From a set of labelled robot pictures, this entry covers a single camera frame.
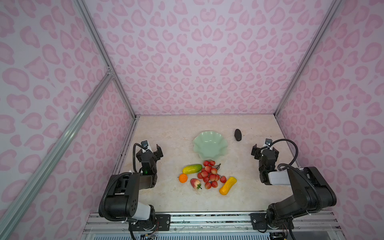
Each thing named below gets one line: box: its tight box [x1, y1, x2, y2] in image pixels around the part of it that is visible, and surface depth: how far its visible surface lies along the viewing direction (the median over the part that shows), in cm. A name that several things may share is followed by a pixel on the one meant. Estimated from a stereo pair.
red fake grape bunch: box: [197, 160, 227, 190], surface depth 86 cm
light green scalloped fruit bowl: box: [193, 130, 228, 160], surface depth 103 cm
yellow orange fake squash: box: [219, 176, 237, 196], surface depth 84 cm
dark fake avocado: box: [234, 128, 242, 142], surface depth 107 cm
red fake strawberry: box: [190, 178, 203, 190], surface depth 84 cm
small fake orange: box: [178, 173, 188, 184], surface depth 88 cm
